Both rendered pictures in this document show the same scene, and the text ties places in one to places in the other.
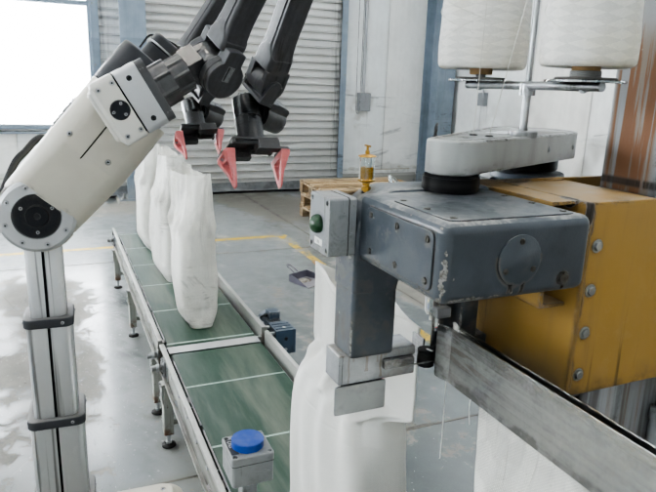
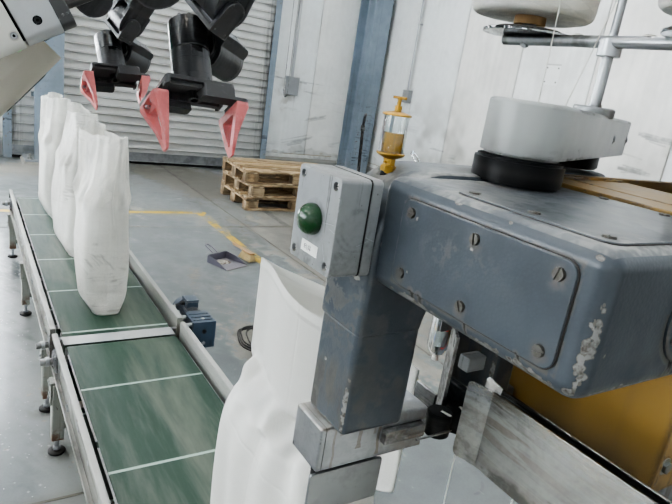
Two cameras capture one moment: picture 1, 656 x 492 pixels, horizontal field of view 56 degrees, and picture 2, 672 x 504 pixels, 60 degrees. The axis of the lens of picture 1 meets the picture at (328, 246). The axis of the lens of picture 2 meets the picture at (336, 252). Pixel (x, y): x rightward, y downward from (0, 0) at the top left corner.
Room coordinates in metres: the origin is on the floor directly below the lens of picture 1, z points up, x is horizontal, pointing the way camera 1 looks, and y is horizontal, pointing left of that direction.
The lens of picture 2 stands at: (0.41, 0.08, 1.41)
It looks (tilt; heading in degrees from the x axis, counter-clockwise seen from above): 16 degrees down; 350
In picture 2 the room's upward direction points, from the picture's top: 9 degrees clockwise
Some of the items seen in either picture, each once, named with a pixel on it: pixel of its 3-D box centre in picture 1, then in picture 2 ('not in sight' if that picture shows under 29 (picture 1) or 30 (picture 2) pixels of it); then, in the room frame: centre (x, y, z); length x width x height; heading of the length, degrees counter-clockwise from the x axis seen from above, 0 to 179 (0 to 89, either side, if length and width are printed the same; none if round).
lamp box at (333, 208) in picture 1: (332, 223); (334, 218); (0.93, -0.01, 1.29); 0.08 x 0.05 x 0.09; 24
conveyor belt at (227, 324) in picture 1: (171, 278); (74, 252); (3.53, 0.94, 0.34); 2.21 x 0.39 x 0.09; 24
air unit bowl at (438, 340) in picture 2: (432, 299); (440, 331); (1.10, -0.20, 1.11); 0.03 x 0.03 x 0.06
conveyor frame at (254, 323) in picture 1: (171, 277); (74, 251); (3.51, 0.93, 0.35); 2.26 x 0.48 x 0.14; 24
